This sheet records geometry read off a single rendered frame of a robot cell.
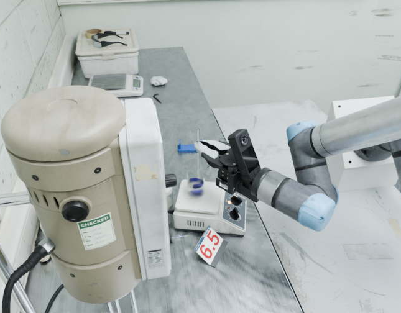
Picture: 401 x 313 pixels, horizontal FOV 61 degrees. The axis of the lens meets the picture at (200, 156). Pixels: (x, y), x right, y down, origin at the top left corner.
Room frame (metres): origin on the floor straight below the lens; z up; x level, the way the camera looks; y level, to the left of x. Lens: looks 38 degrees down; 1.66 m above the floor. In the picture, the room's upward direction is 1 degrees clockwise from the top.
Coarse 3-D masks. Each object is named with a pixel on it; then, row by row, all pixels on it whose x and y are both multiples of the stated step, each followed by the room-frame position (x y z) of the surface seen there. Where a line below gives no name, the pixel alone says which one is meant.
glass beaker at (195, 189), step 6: (192, 168) 0.73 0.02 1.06; (186, 174) 0.70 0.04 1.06; (192, 174) 0.72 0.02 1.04; (204, 174) 0.71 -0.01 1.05; (192, 180) 0.68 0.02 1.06; (204, 180) 0.69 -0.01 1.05; (192, 186) 0.68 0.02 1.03; (198, 186) 0.68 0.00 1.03; (204, 186) 0.69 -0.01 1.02; (192, 192) 0.68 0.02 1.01; (198, 192) 0.68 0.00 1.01; (204, 192) 0.69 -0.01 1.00; (198, 198) 0.68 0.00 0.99
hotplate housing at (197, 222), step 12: (180, 216) 0.64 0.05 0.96; (192, 216) 0.63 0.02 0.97; (204, 216) 0.63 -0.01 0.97; (216, 216) 0.63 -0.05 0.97; (180, 228) 0.64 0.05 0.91; (192, 228) 0.63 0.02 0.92; (204, 228) 0.63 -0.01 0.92; (216, 228) 0.62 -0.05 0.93; (228, 228) 0.62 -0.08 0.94; (240, 228) 0.62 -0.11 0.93
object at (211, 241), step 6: (210, 228) 0.62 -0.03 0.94; (210, 234) 0.60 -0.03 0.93; (216, 234) 0.61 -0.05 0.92; (204, 240) 0.58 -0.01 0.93; (210, 240) 0.59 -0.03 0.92; (216, 240) 0.59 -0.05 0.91; (204, 246) 0.56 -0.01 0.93; (210, 246) 0.57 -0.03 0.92; (216, 246) 0.58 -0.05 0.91; (198, 252) 0.54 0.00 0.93; (204, 252) 0.55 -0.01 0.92; (210, 252) 0.56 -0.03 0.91; (210, 258) 0.54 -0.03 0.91
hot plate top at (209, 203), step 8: (184, 184) 0.74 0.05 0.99; (208, 184) 0.74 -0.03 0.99; (184, 192) 0.71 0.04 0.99; (208, 192) 0.71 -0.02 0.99; (216, 192) 0.71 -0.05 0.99; (184, 200) 0.67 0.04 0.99; (192, 200) 0.67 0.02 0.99; (200, 200) 0.67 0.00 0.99; (208, 200) 0.67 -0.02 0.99; (216, 200) 0.67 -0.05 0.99; (176, 208) 0.65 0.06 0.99; (184, 208) 0.64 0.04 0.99; (192, 208) 0.64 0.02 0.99; (200, 208) 0.64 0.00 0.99; (208, 208) 0.64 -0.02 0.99; (216, 208) 0.64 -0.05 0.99
